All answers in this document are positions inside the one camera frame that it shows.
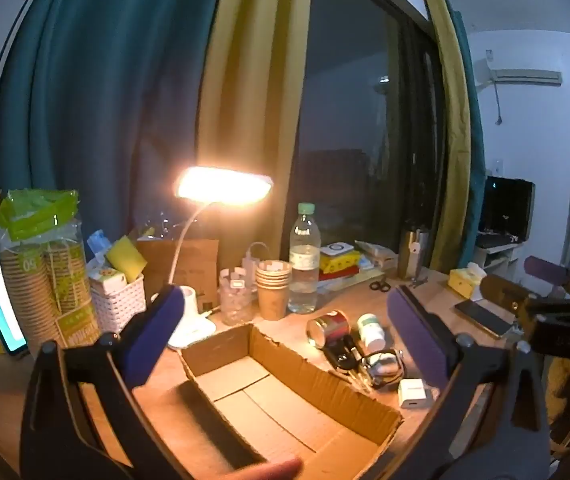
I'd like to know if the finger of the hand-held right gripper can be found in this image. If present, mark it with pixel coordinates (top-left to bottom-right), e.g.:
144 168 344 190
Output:
524 255 570 306
480 274 546 346

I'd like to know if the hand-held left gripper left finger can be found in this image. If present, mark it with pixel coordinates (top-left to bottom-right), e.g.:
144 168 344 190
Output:
19 284 188 480

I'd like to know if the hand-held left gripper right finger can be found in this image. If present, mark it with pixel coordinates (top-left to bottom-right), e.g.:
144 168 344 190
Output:
386 284 552 480

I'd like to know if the brown strap wristwatch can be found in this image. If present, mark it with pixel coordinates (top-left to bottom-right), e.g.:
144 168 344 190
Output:
360 347 408 388

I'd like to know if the white pill bottle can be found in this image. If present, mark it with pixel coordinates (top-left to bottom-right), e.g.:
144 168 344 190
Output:
356 313 387 353

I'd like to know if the white charger plug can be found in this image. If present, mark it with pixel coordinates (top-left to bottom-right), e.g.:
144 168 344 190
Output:
397 378 433 410

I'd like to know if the black key fob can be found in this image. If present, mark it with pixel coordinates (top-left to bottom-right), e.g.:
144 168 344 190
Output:
324 337 366 371

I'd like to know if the red metal can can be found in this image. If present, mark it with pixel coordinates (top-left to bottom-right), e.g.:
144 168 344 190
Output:
306 308 351 350

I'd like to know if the cardboard box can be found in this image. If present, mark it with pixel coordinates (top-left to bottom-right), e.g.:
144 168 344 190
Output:
177 323 405 480

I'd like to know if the person's left hand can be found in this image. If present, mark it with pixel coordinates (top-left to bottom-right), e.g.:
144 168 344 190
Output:
217 457 302 480

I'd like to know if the white stand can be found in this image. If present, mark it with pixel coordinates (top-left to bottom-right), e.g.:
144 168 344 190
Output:
475 240 520 281

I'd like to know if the dark smartphone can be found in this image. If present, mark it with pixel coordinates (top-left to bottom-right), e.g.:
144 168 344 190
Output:
452 299 516 338

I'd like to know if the yellow tissue box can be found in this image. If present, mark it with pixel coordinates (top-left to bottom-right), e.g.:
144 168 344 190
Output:
447 261 488 301

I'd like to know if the white woven plastic basket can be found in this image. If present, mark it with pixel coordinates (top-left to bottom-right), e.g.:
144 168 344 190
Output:
88 272 146 333

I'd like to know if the black monitor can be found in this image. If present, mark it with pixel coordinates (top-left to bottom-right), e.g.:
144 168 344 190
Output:
477 176 536 248

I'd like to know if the white packet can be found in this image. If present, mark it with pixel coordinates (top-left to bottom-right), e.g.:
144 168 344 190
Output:
90 267 128 283

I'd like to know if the brown lamp carton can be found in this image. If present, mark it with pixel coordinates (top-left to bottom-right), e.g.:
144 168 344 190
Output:
135 237 220 311

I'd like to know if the yellow-green sponge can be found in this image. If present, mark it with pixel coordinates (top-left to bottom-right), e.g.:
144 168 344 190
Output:
105 237 147 281

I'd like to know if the clear glass jar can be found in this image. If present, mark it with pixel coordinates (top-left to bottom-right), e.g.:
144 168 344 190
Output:
219 267 258 326

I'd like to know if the steel tumbler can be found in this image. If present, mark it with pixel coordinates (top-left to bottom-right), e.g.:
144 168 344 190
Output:
397 227 430 281

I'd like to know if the pile of booklets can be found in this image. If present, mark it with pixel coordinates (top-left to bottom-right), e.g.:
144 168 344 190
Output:
355 240 398 271

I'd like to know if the blue packet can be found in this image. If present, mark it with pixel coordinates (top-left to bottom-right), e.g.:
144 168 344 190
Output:
88 230 116 261

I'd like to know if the red book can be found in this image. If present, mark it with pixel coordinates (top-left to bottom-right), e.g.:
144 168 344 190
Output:
319 266 361 281

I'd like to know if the stack of brown paper cups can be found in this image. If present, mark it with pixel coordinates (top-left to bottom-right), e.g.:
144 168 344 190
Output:
255 260 293 321

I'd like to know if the wrapped paper cup pack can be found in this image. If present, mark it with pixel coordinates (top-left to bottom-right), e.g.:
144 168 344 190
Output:
0 189 98 348

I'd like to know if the narrow teal curtain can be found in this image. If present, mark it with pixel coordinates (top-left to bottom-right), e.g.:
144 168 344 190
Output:
445 7 488 256

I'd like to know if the clear plastic water bottle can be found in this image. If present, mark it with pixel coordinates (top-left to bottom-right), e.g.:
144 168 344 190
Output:
287 202 322 315

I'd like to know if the white desk lamp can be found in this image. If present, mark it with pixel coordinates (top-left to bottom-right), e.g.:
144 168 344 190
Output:
151 165 273 350

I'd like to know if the lit screen phone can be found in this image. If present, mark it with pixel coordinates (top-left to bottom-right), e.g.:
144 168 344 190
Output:
0 251 28 356

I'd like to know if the narrow olive curtain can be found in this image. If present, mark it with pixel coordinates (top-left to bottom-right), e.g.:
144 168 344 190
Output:
420 0 473 273

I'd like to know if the white air conditioner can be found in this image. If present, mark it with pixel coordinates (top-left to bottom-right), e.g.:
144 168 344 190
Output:
475 50 564 93

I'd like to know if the dark window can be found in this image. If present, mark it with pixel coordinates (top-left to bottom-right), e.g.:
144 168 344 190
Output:
277 0 448 261

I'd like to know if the wide teal curtain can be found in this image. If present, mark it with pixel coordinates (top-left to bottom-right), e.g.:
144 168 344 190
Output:
0 0 231 281

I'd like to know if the wide olive curtain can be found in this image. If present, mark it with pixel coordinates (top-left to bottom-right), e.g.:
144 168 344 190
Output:
197 0 316 261

